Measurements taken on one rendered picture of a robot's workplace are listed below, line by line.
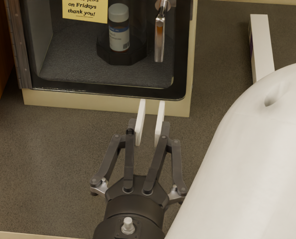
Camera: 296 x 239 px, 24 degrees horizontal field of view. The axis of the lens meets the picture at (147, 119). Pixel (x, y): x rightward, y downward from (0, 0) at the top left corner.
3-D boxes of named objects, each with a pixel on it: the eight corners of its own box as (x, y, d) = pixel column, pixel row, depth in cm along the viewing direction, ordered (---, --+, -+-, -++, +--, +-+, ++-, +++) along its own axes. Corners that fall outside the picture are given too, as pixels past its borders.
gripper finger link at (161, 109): (154, 133, 97) (160, 133, 97) (160, 100, 102) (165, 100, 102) (154, 148, 99) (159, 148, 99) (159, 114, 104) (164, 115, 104)
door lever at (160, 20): (169, 45, 118) (154, 43, 118) (171, -2, 112) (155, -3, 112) (165, 65, 114) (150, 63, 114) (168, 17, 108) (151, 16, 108)
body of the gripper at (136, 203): (165, 220, 83) (173, 163, 90) (96, 213, 84) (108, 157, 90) (164, 256, 88) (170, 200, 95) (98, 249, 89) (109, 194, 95)
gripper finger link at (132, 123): (133, 151, 97) (112, 149, 98) (137, 126, 101) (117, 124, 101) (133, 143, 96) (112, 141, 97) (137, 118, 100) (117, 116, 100)
